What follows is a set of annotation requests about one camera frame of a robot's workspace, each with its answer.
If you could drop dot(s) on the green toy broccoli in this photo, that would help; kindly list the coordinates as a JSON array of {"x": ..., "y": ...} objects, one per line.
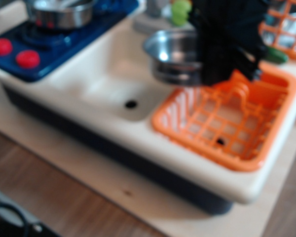
[{"x": 180, "y": 10}]

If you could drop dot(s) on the steel pot on stove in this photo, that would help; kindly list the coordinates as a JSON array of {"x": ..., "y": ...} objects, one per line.
[{"x": 60, "y": 14}]

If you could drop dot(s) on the cream toy sink unit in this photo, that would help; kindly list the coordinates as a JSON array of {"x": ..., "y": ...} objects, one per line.
[{"x": 106, "y": 95}]

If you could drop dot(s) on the green toy cucumber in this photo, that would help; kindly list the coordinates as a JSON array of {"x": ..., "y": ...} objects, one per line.
[{"x": 275, "y": 56}]

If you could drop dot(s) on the red stove knob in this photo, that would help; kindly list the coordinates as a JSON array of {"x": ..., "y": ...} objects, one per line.
[
  {"x": 27, "y": 59},
  {"x": 5, "y": 47}
]

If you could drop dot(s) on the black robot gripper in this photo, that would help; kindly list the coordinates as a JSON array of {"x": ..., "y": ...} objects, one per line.
[{"x": 228, "y": 37}]

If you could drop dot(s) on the small steel pan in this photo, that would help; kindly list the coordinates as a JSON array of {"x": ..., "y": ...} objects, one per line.
[{"x": 173, "y": 58}]

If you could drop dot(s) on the red stove knob left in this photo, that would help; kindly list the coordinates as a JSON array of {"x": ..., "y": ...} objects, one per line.
[{"x": 5, "y": 47}]

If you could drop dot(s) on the blue toy stove top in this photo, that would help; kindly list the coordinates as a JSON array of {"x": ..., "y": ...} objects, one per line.
[{"x": 54, "y": 47}]

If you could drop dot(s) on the black bracket with screw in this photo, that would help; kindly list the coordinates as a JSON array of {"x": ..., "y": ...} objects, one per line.
[{"x": 8, "y": 229}]

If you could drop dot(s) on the orange plastic drying rack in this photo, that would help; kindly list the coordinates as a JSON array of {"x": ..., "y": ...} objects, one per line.
[{"x": 232, "y": 123}]

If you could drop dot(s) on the orange plastic grid basket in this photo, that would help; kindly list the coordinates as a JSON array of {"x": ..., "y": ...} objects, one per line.
[{"x": 278, "y": 30}]

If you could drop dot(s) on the red stove knob right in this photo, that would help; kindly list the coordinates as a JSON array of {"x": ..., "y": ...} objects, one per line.
[{"x": 27, "y": 59}]

